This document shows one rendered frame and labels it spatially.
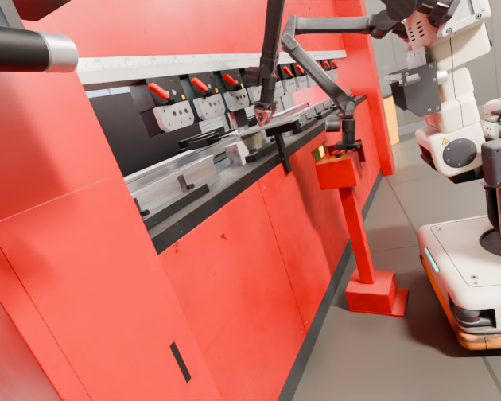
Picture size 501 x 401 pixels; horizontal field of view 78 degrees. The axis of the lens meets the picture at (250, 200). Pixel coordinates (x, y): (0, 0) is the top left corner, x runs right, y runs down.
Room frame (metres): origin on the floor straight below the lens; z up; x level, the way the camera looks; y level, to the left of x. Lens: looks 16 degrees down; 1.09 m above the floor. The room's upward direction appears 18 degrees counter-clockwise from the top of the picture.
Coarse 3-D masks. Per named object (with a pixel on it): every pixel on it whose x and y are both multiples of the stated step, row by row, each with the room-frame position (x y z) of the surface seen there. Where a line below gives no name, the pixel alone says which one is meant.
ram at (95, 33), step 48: (96, 0) 0.95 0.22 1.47; (144, 0) 1.09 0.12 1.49; (192, 0) 1.30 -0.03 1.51; (240, 0) 1.61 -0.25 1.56; (288, 0) 2.14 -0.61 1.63; (96, 48) 0.90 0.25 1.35; (144, 48) 1.03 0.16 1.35; (192, 48) 1.22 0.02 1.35; (240, 48) 1.51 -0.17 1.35; (336, 48) 2.92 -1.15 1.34
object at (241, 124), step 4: (232, 112) 1.38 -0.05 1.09; (236, 112) 1.40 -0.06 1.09; (240, 112) 1.43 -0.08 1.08; (244, 112) 1.46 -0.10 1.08; (232, 116) 1.39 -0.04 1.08; (236, 116) 1.39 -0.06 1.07; (240, 116) 1.42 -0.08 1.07; (244, 116) 1.45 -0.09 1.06; (232, 120) 1.39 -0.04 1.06; (236, 120) 1.39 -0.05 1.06; (240, 120) 1.41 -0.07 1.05; (244, 120) 1.44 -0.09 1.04; (236, 124) 1.38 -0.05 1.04; (240, 124) 1.40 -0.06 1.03; (244, 124) 1.43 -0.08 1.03; (236, 128) 1.39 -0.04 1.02; (240, 128) 1.41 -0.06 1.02; (244, 128) 1.44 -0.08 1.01; (248, 128) 1.47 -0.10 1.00
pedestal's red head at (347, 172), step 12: (348, 156) 1.25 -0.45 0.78; (360, 156) 1.37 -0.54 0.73; (324, 168) 1.27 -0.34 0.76; (336, 168) 1.24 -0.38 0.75; (348, 168) 1.21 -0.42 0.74; (360, 168) 1.28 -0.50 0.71; (324, 180) 1.28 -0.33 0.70; (336, 180) 1.25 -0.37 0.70; (348, 180) 1.22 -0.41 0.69; (360, 180) 1.25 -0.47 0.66
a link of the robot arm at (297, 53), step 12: (288, 36) 1.39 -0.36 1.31; (288, 48) 1.40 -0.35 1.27; (300, 48) 1.40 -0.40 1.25; (300, 60) 1.40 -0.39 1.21; (312, 60) 1.39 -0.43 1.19; (312, 72) 1.38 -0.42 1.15; (324, 72) 1.37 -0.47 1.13; (324, 84) 1.36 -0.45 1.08; (336, 84) 1.35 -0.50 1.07; (336, 96) 1.34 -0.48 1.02; (348, 96) 1.32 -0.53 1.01
